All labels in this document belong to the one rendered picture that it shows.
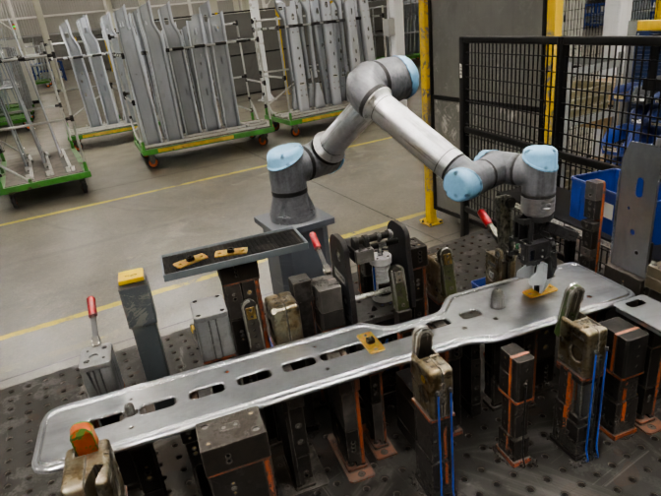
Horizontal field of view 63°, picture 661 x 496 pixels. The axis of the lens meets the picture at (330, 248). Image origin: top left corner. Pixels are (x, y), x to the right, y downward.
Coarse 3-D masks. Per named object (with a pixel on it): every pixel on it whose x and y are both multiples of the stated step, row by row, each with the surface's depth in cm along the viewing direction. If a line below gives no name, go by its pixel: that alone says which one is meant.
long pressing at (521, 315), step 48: (480, 288) 141; (528, 288) 139; (624, 288) 135; (336, 336) 128; (384, 336) 127; (480, 336) 122; (144, 384) 118; (192, 384) 117; (288, 384) 113; (336, 384) 113; (48, 432) 107; (96, 432) 106; (144, 432) 104
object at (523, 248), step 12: (516, 216) 127; (552, 216) 125; (516, 228) 129; (528, 228) 126; (540, 228) 127; (516, 240) 129; (528, 240) 127; (540, 240) 128; (552, 240) 128; (516, 252) 131; (528, 252) 126; (540, 252) 128; (528, 264) 127
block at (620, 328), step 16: (608, 320) 126; (624, 320) 126; (608, 336) 124; (624, 336) 120; (640, 336) 119; (608, 352) 124; (624, 352) 120; (640, 352) 121; (608, 368) 125; (624, 368) 121; (640, 368) 123; (608, 384) 127; (624, 384) 124; (608, 400) 128; (624, 400) 126; (608, 416) 129; (624, 416) 128; (608, 432) 130; (624, 432) 129
